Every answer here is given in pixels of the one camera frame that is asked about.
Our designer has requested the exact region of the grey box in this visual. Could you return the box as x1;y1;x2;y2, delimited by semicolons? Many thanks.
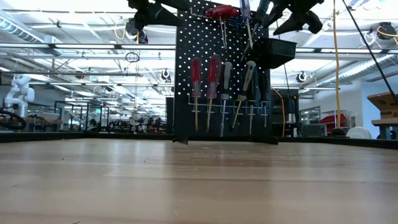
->
300;123;328;138

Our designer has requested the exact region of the black cabinet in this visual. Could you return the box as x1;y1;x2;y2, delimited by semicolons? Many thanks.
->
269;89;300;138

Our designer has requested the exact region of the metal pegboard hook rack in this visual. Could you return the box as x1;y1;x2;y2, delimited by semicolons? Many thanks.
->
189;7;249;27

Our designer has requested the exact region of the black ceiling cable reel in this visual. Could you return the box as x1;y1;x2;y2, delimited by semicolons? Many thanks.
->
377;21;397;40
295;70;308;84
126;17;149;45
160;68;172;83

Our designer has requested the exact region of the cardboard box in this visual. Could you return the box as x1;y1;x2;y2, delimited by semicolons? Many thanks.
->
366;91;398;119

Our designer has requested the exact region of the black ribbed handle screwdriver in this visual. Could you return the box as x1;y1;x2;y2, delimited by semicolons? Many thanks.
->
257;72;271;128

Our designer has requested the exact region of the black round stand base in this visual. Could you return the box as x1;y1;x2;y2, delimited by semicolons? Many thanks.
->
330;126;348;137

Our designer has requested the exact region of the large clear red screwdriver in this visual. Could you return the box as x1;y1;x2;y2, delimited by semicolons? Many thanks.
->
205;54;223;133

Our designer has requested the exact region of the red plastic bin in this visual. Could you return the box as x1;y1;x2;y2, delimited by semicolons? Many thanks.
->
320;114;346;125

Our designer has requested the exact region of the black metal pegboard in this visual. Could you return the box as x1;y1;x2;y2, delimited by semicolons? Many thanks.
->
172;0;280;146

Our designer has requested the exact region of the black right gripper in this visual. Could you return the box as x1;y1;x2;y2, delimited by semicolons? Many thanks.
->
262;0;325;36

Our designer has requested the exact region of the wooden top table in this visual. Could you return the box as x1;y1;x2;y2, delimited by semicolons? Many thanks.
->
371;118;398;140

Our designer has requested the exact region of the black cable coil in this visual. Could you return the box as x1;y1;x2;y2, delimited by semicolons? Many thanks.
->
0;110;27;131

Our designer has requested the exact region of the blue black handle screwdriver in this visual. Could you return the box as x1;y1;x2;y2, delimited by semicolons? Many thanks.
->
240;0;272;62

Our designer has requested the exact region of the thin black diagonal cable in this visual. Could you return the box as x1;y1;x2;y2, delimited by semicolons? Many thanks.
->
341;0;398;105

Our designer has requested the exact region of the grey black handle nut driver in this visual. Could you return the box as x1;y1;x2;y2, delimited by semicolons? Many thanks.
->
218;61;234;138
231;60;257;130

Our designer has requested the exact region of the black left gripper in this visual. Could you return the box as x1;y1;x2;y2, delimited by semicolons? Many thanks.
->
127;0;193;32

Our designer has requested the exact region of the white dome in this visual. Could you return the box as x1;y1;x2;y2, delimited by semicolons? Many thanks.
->
346;126;373;139

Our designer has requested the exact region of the clear blue handle screwdriver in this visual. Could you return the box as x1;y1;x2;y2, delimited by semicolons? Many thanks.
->
240;0;254;50

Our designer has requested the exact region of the black plastic bin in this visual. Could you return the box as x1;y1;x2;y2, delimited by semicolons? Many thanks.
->
250;37;298;70

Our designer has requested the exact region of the hanging black cable loop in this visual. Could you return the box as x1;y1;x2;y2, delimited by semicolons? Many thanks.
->
124;52;141;63

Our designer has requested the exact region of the wire screwdriver holder rack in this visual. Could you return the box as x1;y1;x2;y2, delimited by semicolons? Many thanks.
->
186;93;271;116

